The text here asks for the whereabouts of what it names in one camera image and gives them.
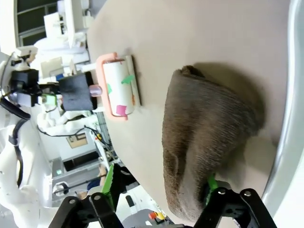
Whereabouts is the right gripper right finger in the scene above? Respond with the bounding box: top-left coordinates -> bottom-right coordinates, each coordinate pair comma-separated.
193,175 -> 278,228

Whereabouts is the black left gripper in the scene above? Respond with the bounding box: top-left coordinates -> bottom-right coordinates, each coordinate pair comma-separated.
10,68 -> 60,107

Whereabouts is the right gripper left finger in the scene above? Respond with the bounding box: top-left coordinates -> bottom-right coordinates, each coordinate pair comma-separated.
48,163 -> 124,228

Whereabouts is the pink lint roller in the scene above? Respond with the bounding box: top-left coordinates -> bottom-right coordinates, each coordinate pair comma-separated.
58,52 -> 139,123

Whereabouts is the brown cloth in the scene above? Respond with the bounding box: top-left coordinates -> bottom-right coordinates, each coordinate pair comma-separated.
162,64 -> 266,222

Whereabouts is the person in blue clothes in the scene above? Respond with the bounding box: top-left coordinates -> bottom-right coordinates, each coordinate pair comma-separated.
86,163 -> 108,199

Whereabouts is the pink paper scrap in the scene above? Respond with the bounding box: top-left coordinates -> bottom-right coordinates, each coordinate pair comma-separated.
115,104 -> 128,116

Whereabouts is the cyan paper scrap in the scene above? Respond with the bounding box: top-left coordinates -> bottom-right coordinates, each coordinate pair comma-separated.
121,74 -> 135,86

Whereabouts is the silver metal tray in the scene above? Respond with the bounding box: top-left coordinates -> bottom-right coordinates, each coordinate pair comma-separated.
260,0 -> 304,228

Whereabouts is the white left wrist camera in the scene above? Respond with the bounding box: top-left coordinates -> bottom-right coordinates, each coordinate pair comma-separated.
13,46 -> 39,69

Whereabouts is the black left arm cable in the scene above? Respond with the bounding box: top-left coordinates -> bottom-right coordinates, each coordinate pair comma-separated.
0,95 -> 32,190

